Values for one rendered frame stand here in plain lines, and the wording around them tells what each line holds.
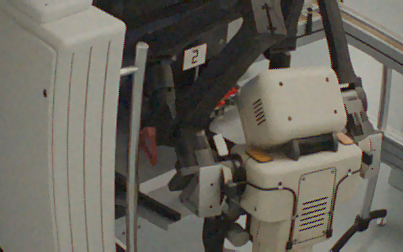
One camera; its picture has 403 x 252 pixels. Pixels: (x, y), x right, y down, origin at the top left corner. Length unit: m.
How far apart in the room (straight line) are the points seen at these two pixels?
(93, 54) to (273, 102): 0.43
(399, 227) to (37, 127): 2.61
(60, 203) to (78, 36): 0.37
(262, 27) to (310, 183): 0.39
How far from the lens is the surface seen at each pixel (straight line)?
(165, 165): 3.18
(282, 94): 2.50
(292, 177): 2.50
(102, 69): 2.30
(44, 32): 2.28
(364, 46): 4.14
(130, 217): 2.53
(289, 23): 3.03
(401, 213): 4.80
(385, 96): 4.19
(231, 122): 3.41
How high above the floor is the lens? 2.43
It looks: 27 degrees down
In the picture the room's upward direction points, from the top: 5 degrees clockwise
